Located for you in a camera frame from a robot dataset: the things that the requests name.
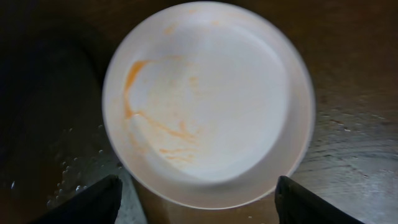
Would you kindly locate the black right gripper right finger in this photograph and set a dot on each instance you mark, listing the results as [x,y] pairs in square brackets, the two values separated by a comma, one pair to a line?
[297,205]

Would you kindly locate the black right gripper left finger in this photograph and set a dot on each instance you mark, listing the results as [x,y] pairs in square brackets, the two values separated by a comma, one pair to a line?
[98,204]

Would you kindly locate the white plate back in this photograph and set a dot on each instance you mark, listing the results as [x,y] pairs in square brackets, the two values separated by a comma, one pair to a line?
[207,104]

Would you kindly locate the dark brown serving tray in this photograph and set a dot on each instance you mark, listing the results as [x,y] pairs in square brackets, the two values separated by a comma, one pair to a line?
[54,144]

